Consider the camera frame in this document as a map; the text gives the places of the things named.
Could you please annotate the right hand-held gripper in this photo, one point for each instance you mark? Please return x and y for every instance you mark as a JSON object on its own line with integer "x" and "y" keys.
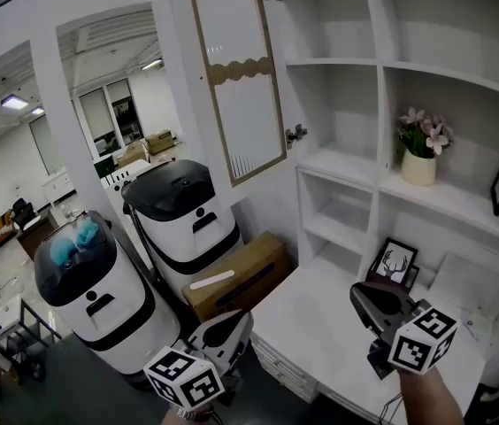
{"x": 422, "y": 343}

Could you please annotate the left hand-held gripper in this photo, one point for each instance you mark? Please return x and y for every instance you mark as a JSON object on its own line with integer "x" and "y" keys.
{"x": 183, "y": 381}

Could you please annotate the white shelving unit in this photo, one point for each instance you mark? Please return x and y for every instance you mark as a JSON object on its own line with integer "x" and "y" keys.
{"x": 453, "y": 25}

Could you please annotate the white cabinet door ribbed glass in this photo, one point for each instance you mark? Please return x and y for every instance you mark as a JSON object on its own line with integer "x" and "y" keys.
{"x": 236, "y": 29}

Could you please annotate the person's left forearm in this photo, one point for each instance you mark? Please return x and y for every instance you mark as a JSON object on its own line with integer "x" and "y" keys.
{"x": 187, "y": 419}

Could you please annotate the person's right forearm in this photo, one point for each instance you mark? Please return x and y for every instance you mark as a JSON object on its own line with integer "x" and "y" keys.
{"x": 431, "y": 401}

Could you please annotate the small white background cabinet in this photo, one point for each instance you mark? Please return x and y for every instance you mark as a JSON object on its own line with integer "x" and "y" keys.
{"x": 57, "y": 188}

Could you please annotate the silver wristwatch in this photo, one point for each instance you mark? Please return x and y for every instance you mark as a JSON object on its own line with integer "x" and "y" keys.
{"x": 194, "y": 413}

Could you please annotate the small white blue-label object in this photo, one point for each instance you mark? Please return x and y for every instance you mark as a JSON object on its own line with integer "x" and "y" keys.
{"x": 471, "y": 328}

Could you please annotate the white flat board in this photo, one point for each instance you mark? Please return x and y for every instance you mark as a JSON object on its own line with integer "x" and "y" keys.
{"x": 470, "y": 277}

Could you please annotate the white black delivery robot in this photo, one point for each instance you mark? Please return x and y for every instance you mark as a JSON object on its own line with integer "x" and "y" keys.
{"x": 121, "y": 321}
{"x": 187, "y": 237}

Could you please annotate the pink flowers in cream pot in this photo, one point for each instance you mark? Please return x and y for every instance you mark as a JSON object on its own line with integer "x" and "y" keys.
{"x": 418, "y": 171}

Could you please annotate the blue cloth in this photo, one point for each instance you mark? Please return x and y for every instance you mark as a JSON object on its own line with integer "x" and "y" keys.
{"x": 61, "y": 251}
{"x": 86, "y": 233}

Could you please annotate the white machine with dots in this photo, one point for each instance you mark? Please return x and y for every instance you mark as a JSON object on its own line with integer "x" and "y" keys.
{"x": 121, "y": 175}

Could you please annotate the background printed cardboard box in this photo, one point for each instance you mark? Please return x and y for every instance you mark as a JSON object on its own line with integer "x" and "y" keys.
{"x": 160, "y": 142}

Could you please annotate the dark green screen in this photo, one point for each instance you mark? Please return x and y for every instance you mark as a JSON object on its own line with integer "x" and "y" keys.
{"x": 104, "y": 165}

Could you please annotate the black office chair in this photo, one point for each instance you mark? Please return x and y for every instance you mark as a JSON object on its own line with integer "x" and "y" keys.
{"x": 25, "y": 213}

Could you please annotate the long ceiling light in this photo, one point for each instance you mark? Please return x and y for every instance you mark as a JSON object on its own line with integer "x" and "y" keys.
{"x": 152, "y": 64}

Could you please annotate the square ceiling light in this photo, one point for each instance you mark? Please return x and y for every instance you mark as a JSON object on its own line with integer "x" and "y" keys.
{"x": 14, "y": 102}

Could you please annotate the black deer picture frame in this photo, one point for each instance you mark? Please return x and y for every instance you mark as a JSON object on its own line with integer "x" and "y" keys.
{"x": 394, "y": 261}

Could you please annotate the black metal frame cart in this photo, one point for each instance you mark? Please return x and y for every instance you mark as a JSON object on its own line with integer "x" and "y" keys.
{"x": 33, "y": 321}

